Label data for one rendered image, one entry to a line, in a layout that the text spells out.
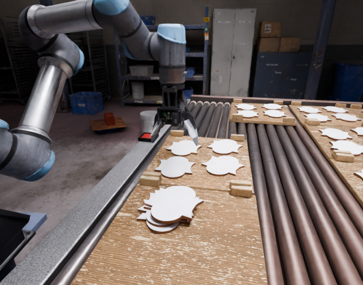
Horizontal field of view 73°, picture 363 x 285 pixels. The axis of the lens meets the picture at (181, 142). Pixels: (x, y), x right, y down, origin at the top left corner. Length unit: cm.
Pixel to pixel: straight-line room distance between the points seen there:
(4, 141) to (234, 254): 63
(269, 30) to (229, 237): 514
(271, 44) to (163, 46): 496
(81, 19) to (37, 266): 59
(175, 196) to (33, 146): 45
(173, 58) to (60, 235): 52
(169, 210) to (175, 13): 545
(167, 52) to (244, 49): 468
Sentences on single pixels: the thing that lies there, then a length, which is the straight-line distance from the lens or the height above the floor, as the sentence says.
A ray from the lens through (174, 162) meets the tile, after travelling 86.
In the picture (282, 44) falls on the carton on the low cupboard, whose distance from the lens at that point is 562.
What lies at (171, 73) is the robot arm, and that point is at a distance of 69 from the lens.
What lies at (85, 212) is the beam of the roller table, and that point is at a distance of 73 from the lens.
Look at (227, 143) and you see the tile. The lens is 103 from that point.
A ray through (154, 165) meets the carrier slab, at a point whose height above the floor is 94.
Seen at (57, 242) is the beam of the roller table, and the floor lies 92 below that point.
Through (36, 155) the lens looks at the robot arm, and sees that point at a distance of 84.
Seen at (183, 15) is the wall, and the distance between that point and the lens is 585.
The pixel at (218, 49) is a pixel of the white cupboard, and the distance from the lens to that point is 528.
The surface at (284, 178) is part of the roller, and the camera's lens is 90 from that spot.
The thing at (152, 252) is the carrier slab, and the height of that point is 94.
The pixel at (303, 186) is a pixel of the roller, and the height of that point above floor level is 91.
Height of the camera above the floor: 134
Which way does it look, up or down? 23 degrees down
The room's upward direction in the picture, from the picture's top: straight up
